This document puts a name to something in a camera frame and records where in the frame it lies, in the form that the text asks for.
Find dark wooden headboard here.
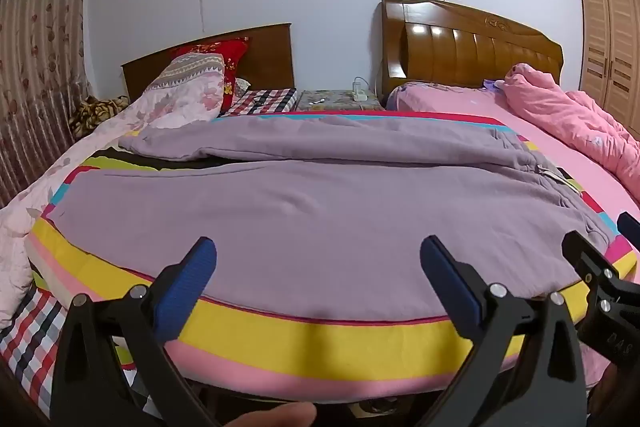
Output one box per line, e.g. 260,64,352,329
121,23,296,102

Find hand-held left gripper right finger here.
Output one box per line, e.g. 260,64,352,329
420,235,587,427

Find colourful striped bed sheet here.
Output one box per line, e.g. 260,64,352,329
22,109,638,403

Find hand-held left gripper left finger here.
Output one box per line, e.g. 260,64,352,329
50,236,221,427

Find carved wooden headboard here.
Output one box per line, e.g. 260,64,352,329
377,0,564,108

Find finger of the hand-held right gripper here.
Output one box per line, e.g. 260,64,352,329
616,211,640,254
561,230,622,309

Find red pillow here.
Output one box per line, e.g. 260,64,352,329
170,37,251,110

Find pink bed sheet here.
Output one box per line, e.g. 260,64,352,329
385,82,640,228

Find pink floral quilt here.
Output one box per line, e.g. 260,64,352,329
0,54,226,328

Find plaid bed sheet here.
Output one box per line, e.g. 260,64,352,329
0,87,298,420

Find brown floral cloth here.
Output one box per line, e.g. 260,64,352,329
67,94,131,140

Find striped floral curtain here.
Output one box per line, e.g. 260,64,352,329
0,0,96,208

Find person's left hand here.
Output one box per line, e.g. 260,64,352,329
219,402,317,427

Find patterned nightstand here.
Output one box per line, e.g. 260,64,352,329
295,89,386,112

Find purple pants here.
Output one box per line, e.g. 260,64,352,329
52,114,616,323

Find light wooden wardrobe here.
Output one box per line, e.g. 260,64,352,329
579,0,640,142

